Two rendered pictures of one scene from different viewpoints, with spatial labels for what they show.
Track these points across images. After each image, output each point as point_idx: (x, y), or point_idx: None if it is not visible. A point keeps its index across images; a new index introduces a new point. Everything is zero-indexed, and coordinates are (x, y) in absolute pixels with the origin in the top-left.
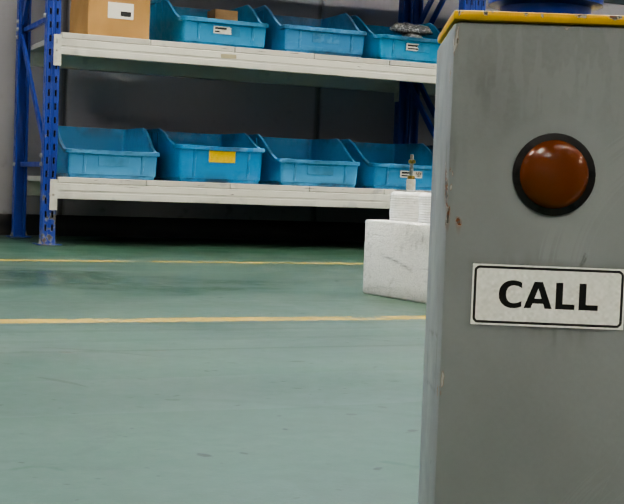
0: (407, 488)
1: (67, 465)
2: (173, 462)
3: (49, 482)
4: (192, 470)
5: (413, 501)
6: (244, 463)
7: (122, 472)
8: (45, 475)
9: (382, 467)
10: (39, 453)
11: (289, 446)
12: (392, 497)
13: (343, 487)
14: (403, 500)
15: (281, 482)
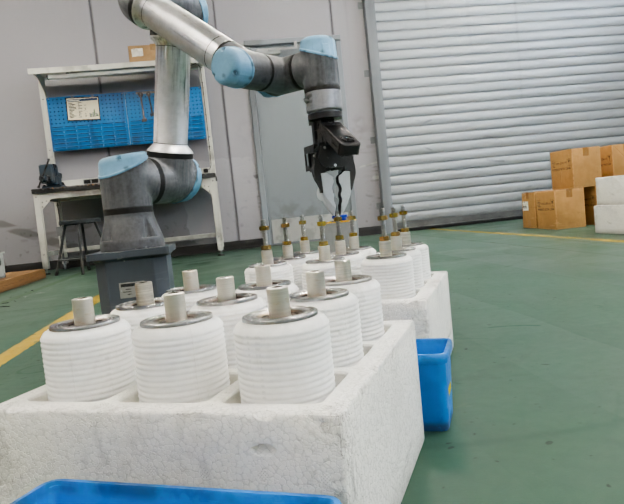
0: (611, 332)
1: (605, 307)
2: (623, 313)
3: (580, 308)
4: (613, 315)
5: (590, 333)
6: None
7: (601, 311)
8: (589, 307)
9: None
10: (620, 304)
11: None
12: (594, 331)
13: (604, 327)
14: (590, 332)
15: (604, 322)
